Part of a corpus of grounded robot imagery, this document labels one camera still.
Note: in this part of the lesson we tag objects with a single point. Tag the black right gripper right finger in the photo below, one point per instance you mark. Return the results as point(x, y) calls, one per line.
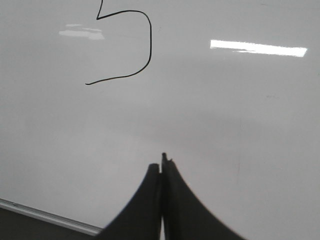
point(184, 216)

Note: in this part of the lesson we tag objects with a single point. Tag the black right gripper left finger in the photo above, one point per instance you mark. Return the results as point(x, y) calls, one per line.
point(141, 218)

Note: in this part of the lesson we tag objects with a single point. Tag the white whiteboard with metal frame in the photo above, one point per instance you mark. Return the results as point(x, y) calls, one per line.
point(92, 92)

